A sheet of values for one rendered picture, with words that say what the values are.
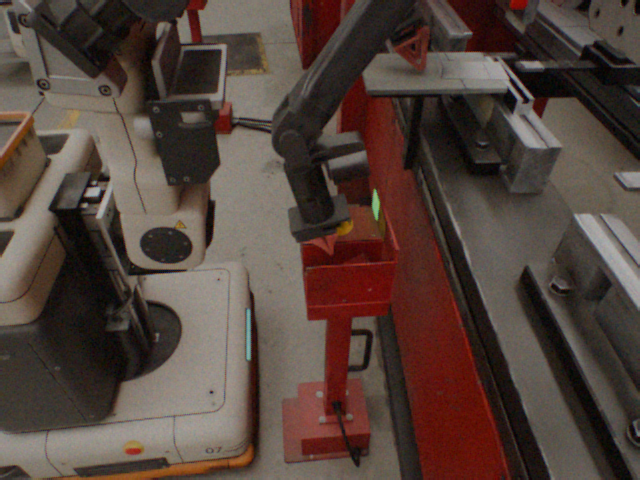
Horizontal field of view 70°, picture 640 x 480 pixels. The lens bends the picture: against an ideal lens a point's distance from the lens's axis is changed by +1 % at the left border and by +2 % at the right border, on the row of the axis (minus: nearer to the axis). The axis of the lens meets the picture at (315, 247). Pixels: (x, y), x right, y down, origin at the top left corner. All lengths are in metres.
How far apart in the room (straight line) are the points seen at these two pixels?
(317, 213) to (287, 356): 0.98
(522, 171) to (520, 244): 0.15
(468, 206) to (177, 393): 0.86
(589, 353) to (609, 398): 0.06
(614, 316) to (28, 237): 0.94
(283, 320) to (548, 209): 1.11
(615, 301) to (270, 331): 1.26
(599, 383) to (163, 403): 0.99
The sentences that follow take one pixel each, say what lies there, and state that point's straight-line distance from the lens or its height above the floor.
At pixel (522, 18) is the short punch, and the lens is 0.97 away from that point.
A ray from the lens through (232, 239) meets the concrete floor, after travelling 2.07.
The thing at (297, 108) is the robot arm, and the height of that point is 1.09.
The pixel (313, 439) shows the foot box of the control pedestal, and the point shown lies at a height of 0.11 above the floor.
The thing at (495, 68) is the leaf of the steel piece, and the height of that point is 1.00.
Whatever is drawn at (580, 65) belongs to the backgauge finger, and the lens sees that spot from 1.12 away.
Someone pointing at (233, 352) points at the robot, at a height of 0.28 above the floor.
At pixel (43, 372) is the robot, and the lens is 1.10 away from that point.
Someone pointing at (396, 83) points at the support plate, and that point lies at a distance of 0.93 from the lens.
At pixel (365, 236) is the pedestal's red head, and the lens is 0.88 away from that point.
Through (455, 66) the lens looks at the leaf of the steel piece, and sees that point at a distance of 1.03.
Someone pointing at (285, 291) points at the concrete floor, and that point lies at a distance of 1.82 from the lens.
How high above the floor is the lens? 1.37
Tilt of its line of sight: 43 degrees down
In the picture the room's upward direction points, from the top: straight up
